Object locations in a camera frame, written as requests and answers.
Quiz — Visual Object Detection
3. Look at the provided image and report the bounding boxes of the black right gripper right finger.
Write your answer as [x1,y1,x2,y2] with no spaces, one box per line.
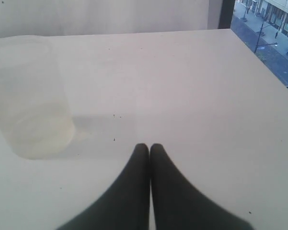
[150,144,252,230]

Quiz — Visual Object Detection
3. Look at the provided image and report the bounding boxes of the translucent white plastic cup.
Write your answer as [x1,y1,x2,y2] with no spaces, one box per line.
[0,36,75,159]

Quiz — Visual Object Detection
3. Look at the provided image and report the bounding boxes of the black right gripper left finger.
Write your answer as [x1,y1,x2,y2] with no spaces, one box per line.
[60,143,150,230]

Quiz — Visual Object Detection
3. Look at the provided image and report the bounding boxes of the dark metal frame post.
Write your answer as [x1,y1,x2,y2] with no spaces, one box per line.
[218,0,235,29]

